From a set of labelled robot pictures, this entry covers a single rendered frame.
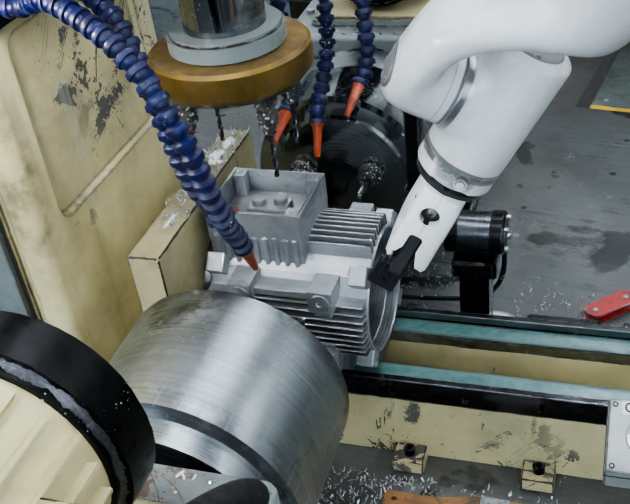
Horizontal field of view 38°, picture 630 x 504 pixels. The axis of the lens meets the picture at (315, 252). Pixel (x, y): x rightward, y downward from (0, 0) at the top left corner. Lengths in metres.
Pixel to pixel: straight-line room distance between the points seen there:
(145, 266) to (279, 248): 0.16
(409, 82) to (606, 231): 0.83
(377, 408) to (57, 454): 0.66
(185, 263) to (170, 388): 0.29
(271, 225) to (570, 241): 0.67
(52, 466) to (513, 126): 0.52
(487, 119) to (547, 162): 0.94
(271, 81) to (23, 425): 0.50
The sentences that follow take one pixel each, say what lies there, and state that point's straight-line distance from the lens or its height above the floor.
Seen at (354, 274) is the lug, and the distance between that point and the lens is 1.04.
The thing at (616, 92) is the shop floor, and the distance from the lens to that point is 3.90.
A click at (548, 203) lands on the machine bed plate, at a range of 1.68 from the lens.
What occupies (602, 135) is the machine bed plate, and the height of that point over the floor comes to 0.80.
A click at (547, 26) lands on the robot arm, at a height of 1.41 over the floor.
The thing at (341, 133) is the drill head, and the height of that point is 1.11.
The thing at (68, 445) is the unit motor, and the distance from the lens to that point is 0.57.
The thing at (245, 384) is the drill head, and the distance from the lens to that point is 0.83.
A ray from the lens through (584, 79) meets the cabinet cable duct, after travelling 3.92.
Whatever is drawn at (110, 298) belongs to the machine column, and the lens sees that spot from 1.17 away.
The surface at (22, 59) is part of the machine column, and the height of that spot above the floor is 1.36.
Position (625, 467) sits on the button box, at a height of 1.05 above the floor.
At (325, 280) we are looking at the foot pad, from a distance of 1.05.
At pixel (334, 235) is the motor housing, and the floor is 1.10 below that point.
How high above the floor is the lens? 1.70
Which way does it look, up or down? 35 degrees down
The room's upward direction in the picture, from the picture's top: 8 degrees counter-clockwise
